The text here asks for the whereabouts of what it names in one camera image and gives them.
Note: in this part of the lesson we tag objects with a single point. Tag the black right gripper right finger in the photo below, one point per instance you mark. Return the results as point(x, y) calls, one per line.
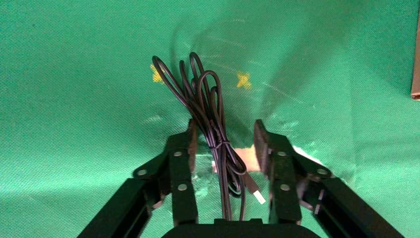
point(282, 170)

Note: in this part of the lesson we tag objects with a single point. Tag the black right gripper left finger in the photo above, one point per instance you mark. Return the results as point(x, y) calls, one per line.
point(180, 170)

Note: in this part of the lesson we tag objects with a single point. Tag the open brown cardboard box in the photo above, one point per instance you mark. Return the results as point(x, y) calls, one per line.
point(416, 65)

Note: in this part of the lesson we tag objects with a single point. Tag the green table cloth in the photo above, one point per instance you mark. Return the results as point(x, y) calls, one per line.
point(65, 65)

